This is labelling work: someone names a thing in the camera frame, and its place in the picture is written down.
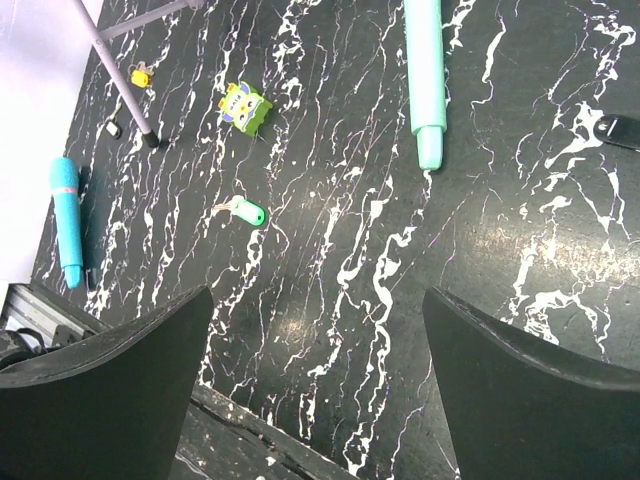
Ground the green owl toy block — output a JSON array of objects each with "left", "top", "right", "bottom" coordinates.
[{"left": 218, "top": 81, "right": 273, "bottom": 137}]

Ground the green tagged key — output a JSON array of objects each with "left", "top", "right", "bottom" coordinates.
[{"left": 213, "top": 195, "right": 266, "bottom": 227}]

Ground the small black white key fob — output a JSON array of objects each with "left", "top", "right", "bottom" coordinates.
[{"left": 104, "top": 103, "right": 122, "bottom": 140}]

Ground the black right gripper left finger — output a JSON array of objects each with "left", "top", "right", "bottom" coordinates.
[{"left": 1, "top": 287, "right": 213, "bottom": 479}]

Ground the aluminium rail frame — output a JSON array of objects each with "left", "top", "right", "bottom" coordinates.
[{"left": 1, "top": 284, "right": 110, "bottom": 349}]

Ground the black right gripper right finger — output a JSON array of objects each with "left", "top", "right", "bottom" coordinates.
[{"left": 422, "top": 288, "right": 639, "bottom": 479}]

